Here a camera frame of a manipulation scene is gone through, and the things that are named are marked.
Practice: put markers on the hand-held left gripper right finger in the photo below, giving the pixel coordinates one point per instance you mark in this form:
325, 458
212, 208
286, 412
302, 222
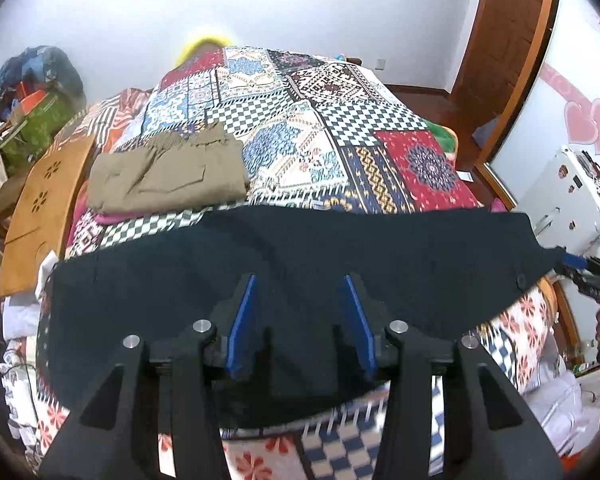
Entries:
355, 322

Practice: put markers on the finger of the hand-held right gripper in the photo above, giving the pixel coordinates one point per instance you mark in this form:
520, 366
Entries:
587, 272

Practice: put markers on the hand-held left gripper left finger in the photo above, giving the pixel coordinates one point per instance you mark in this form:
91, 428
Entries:
242, 322

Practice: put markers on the black pants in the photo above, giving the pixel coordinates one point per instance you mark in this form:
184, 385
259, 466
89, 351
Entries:
290, 250

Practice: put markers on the khaki pants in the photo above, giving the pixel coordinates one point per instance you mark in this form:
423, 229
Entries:
180, 175

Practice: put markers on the white quilted bedding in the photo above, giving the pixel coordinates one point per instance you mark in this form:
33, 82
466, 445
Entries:
560, 390

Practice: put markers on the pink cloth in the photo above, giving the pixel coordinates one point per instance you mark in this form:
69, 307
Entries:
107, 216

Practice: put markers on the brown wooden door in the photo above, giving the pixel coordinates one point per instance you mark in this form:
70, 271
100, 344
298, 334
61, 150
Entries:
510, 25

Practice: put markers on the patchwork patterned blanket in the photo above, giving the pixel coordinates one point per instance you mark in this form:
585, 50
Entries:
305, 125

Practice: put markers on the white cloth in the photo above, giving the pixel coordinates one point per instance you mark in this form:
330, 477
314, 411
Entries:
15, 315

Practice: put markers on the wooden lap board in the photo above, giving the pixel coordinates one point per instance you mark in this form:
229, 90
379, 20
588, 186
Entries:
40, 210

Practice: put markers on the striped orange quilt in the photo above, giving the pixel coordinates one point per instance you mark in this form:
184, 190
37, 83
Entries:
115, 115

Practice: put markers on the yellow pillow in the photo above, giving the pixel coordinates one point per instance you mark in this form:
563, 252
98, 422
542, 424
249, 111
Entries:
205, 45

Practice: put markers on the green patterned bag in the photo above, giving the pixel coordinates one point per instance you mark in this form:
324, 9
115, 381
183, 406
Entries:
35, 130

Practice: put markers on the blue cloth bundle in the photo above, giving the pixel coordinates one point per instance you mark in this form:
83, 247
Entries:
40, 67

